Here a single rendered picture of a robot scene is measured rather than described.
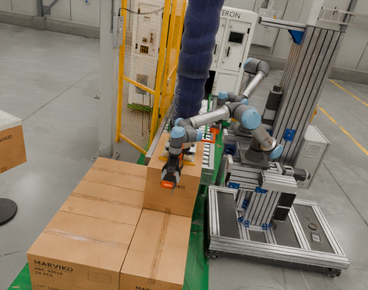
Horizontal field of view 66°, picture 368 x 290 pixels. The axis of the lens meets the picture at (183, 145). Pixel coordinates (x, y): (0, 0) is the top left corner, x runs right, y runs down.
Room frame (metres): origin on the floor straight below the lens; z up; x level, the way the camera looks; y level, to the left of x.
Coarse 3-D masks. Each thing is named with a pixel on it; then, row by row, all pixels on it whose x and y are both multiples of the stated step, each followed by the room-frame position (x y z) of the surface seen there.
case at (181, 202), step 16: (160, 144) 2.08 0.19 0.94; (160, 160) 1.84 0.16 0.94; (160, 176) 1.72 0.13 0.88; (192, 176) 1.71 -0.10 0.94; (160, 192) 1.72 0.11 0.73; (176, 192) 1.71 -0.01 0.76; (192, 192) 1.71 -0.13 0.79; (160, 208) 1.71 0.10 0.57; (176, 208) 1.71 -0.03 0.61; (192, 208) 1.70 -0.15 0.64
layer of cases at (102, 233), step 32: (96, 160) 2.27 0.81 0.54; (96, 192) 1.81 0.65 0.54; (128, 192) 1.88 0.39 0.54; (64, 224) 1.41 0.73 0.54; (96, 224) 1.47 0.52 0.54; (128, 224) 1.52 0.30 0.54; (160, 224) 1.57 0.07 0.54; (32, 256) 1.14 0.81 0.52; (64, 256) 1.16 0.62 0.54; (96, 256) 1.20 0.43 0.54; (128, 256) 1.25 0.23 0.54; (160, 256) 1.29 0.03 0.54; (32, 288) 1.14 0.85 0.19; (64, 288) 1.14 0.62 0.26; (96, 288) 1.13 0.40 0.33; (128, 288) 1.12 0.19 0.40; (160, 288) 1.11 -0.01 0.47
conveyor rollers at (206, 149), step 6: (204, 102) 4.48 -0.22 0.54; (210, 102) 4.49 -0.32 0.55; (204, 108) 4.21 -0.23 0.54; (210, 108) 4.22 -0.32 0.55; (168, 120) 3.51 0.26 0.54; (204, 126) 3.50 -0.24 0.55; (168, 132) 3.14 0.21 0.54; (204, 144) 2.97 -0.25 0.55; (204, 150) 2.86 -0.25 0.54; (204, 156) 2.70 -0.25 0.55; (204, 162) 2.59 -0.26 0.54
